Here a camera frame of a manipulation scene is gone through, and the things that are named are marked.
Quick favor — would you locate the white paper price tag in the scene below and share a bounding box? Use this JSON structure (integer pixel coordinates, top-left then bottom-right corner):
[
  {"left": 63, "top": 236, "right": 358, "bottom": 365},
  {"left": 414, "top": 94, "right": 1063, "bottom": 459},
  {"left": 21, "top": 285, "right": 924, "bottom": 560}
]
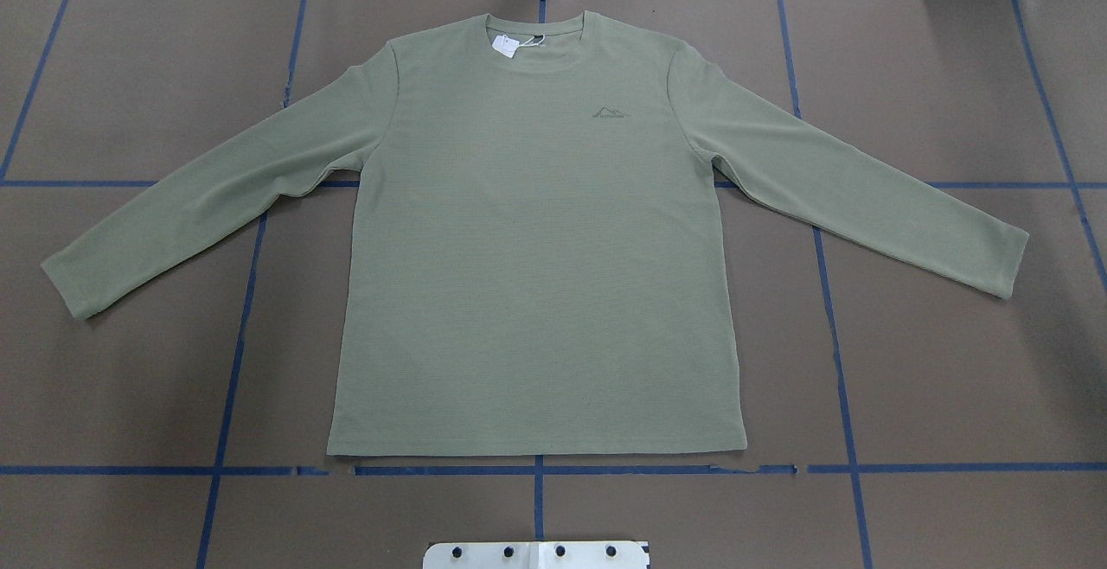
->
[{"left": 492, "top": 35, "right": 523, "bottom": 58}]

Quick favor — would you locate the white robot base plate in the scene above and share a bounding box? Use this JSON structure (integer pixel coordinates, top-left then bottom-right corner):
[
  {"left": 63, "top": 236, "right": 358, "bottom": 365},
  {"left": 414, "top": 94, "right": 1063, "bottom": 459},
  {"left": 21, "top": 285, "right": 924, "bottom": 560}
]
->
[{"left": 422, "top": 540, "right": 651, "bottom": 568}]

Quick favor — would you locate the olive green long-sleeve shirt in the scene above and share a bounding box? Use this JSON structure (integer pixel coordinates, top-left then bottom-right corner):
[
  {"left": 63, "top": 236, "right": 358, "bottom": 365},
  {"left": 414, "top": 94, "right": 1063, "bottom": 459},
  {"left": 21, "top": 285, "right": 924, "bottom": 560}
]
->
[{"left": 42, "top": 12, "right": 1028, "bottom": 457}]

